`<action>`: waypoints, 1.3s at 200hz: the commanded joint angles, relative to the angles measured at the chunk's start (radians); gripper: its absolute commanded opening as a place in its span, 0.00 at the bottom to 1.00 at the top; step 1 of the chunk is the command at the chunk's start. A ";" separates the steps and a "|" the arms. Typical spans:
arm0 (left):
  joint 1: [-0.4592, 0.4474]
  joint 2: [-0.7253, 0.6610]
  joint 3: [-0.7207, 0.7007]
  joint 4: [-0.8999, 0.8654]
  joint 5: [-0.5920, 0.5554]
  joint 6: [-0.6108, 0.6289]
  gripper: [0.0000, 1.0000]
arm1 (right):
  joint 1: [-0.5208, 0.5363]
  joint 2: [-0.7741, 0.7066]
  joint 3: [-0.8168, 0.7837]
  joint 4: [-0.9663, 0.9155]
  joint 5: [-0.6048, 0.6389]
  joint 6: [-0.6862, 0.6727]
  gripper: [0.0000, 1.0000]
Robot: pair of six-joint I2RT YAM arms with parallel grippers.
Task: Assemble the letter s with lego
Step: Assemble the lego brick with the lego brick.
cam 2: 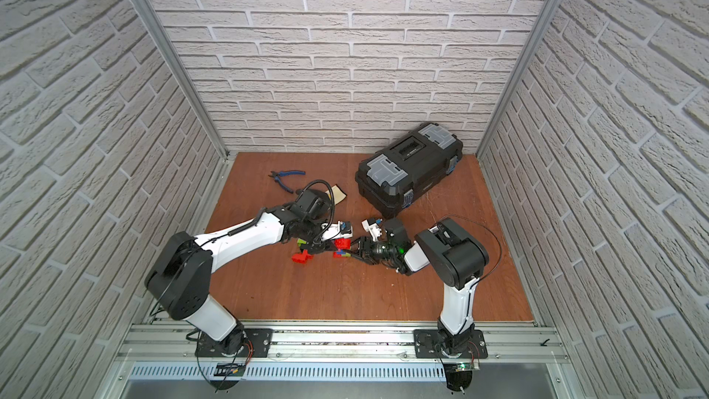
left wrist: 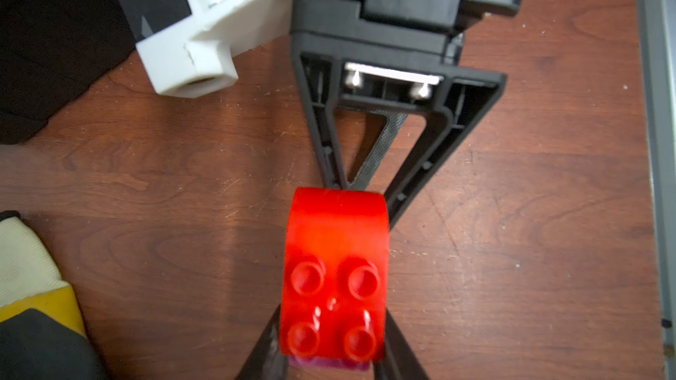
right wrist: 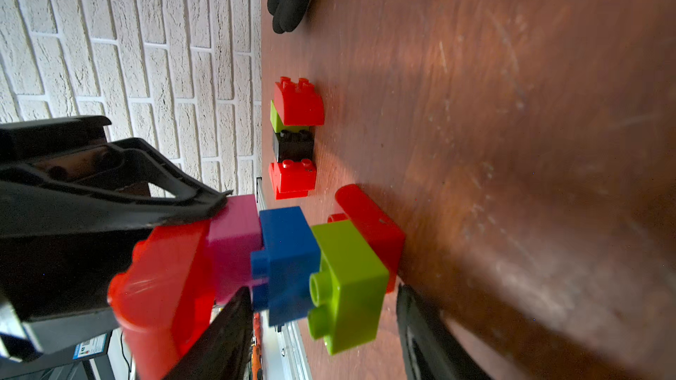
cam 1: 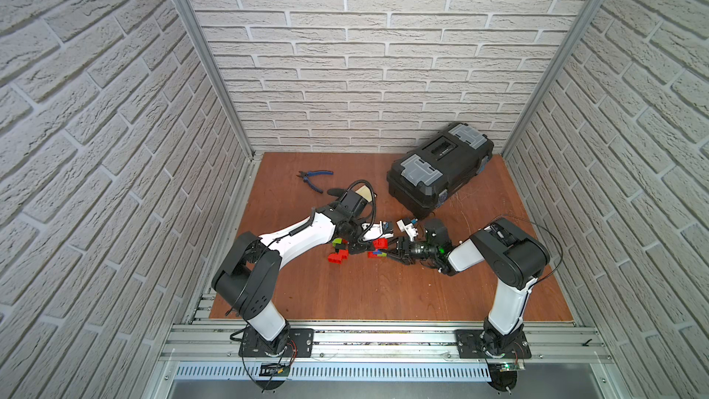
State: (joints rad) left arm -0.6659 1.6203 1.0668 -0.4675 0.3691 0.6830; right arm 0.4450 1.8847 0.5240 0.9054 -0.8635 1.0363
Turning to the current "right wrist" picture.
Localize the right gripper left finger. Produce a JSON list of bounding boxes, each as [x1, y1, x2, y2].
[[165, 287, 254, 380]]

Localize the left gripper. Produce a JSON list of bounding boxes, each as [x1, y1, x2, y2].
[[1, 115, 230, 362]]

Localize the small red lego brick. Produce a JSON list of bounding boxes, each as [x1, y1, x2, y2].
[[269, 158, 317, 201]]

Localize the black lego brick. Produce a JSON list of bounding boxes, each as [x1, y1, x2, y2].
[[273, 129, 314, 163]]

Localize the pink lego brick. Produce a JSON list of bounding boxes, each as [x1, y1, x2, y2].
[[207, 195, 265, 305]]

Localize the blue lego brick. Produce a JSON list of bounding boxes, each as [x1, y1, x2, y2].
[[250, 206, 320, 327]]

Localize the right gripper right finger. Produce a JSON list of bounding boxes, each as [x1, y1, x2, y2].
[[396, 284, 489, 380]]

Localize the green lego brick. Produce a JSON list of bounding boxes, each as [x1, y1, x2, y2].
[[307, 221, 389, 355], [270, 101, 310, 134]]

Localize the red lego brick front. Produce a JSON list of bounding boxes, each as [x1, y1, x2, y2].
[[327, 184, 406, 294]]

